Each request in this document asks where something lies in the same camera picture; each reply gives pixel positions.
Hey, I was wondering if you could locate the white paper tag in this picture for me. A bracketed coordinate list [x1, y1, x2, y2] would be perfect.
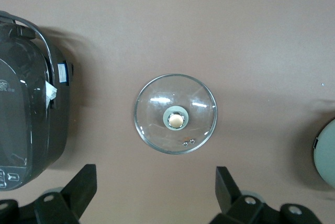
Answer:
[45, 80, 59, 110]

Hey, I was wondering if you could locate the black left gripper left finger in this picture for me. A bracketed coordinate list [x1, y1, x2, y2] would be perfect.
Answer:
[0, 164, 98, 224]

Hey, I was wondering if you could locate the black rice cooker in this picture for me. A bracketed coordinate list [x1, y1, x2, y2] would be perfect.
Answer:
[0, 10, 75, 191]

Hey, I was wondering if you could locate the glass pot lid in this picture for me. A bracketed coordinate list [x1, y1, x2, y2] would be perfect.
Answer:
[133, 73, 218, 155]

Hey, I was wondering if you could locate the grey steel pot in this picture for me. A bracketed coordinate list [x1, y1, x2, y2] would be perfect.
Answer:
[312, 118, 335, 189]

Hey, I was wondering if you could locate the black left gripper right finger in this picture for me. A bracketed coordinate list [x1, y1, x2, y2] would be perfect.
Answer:
[209, 166, 323, 224]

